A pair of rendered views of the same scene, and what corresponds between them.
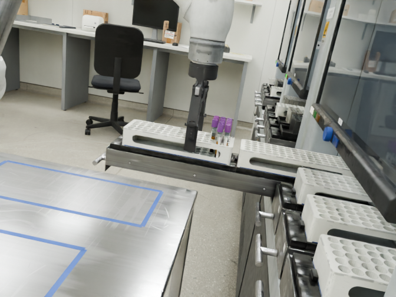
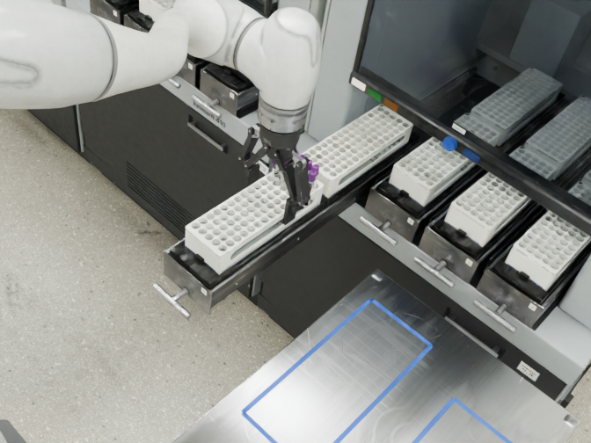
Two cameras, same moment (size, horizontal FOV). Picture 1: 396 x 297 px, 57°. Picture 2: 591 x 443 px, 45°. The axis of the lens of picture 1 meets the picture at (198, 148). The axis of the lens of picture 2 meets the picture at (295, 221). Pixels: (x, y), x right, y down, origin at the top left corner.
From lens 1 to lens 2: 121 cm
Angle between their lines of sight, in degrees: 56
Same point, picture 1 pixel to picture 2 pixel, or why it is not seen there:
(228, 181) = (326, 217)
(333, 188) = (445, 175)
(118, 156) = (224, 288)
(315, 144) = (350, 107)
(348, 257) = (537, 250)
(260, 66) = not seen: outside the picture
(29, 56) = not seen: outside the picture
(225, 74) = not seen: outside the picture
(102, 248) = (456, 387)
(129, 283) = (502, 387)
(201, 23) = (302, 95)
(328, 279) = (550, 279)
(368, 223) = (506, 203)
